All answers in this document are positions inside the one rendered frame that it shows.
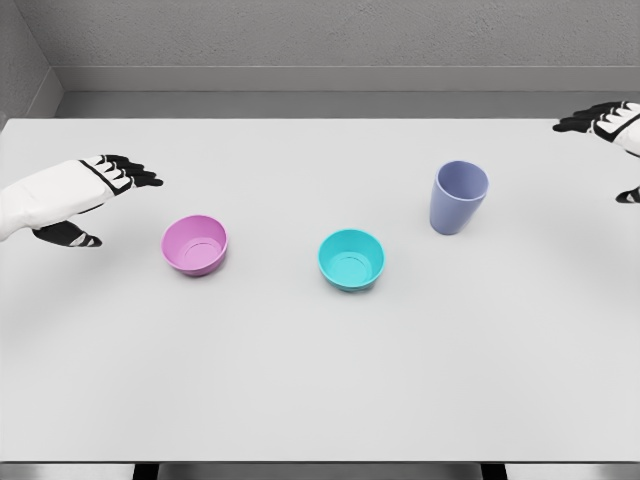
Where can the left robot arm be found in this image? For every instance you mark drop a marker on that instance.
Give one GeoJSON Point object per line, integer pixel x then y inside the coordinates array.
{"type": "Point", "coordinates": [7, 212]}

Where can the lavender cup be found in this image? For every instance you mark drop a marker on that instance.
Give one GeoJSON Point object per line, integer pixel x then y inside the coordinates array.
{"type": "Point", "coordinates": [457, 199]}

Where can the teal bowl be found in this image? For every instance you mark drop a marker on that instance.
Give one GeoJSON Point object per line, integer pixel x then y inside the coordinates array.
{"type": "Point", "coordinates": [351, 260]}

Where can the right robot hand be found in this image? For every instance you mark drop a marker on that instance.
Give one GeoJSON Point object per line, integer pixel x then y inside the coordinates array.
{"type": "Point", "coordinates": [622, 125]}

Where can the pink bowl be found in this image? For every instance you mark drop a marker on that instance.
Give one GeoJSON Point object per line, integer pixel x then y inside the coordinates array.
{"type": "Point", "coordinates": [194, 245]}

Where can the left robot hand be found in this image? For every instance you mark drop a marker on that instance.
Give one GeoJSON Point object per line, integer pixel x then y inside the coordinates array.
{"type": "Point", "coordinates": [65, 190]}

